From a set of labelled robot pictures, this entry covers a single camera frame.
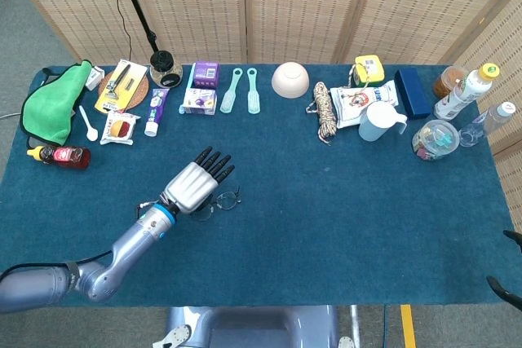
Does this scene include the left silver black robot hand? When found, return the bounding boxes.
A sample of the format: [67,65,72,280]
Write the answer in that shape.
[161,146,237,215]

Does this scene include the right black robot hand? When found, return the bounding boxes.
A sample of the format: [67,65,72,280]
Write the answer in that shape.
[486,229,522,311]

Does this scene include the thin metal frame eyeglasses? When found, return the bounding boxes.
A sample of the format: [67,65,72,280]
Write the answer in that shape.
[191,186,242,222]

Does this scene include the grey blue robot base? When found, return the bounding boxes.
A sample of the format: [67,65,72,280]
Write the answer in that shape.
[153,305,360,348]

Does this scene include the purple toothpaste tube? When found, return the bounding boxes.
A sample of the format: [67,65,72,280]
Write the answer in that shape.
[144,87,170,138]

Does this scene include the white carton with purple print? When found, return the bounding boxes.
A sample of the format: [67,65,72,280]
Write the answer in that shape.
[182,87,218,116]

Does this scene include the white snack packet red print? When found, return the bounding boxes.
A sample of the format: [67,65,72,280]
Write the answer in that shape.
[100,109,141,147]

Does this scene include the mint green scrub brush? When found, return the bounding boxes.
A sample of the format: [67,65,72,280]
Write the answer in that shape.
[246,67,261,115]
[219,67,244,114]

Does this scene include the yellow floor tape strip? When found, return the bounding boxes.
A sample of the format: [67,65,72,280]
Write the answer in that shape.
[400,304,417,348]

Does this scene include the round woven coaster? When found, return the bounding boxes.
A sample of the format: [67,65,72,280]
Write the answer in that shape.
[97,69,150,112]

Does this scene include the white plastic spoon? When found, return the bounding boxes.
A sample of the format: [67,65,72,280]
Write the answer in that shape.
[78,104,100,143]

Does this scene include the purple cardboard box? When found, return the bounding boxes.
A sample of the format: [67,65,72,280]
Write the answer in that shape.
[192,61,220,90]

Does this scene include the glass jar with black lid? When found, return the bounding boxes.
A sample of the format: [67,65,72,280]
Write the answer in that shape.
[148,50,183,89]

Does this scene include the razor on yellow card pack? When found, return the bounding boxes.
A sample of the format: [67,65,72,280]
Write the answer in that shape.
[94,59,148,115]

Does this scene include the red sauce bottle yellow cap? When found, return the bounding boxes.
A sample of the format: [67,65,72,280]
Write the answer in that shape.
[26,145,91,170]

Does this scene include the small white cardboard box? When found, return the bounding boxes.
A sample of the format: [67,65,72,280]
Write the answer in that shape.
[84,65,105,91]

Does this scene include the cream upturned bowl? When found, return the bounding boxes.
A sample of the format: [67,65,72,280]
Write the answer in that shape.
[271,61,310,99]

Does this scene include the clear jar of coloured clips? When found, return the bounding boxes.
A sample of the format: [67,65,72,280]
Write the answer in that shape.
[411,119,461,162]

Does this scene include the green microfiber cloth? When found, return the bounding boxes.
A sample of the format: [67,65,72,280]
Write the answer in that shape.
[20,59,94,148]

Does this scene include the clear plastic water bottle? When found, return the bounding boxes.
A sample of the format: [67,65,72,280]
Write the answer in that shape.
[458,101,517,148]

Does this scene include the white printed plastic bag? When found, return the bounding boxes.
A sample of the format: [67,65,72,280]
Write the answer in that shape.
[329,79,399,130]

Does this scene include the black stand pole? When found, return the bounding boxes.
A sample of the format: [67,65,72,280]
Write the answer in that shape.
[112,0,160,54]

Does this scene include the drink bottle with yellow cap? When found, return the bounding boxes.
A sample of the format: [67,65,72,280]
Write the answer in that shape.
[432,62,502,121]

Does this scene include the pale blue plastic pitcher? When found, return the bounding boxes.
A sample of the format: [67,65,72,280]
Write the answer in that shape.
[357,101,409,143]

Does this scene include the dark blue rectangular box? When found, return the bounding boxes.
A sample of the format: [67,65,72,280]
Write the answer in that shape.
[394,67,433,121]

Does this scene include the clear jar with brown contents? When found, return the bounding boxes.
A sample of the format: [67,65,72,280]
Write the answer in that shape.
[432,64,469,100]

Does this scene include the woven bamboo folding screen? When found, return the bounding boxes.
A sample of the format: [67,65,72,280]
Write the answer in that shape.
[2,0,522,218]

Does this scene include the yellow green lidded box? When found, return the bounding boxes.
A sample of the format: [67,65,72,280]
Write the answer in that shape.
[348,55,386,89]

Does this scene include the thin black hanging cable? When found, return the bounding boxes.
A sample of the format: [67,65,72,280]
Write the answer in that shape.
[100,0,134,64]

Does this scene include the coiled braided rope bundle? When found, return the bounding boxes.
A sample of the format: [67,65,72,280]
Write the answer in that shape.
[305,81,339,146]

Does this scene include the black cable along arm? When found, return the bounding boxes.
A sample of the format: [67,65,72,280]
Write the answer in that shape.
[0,252,115,284]

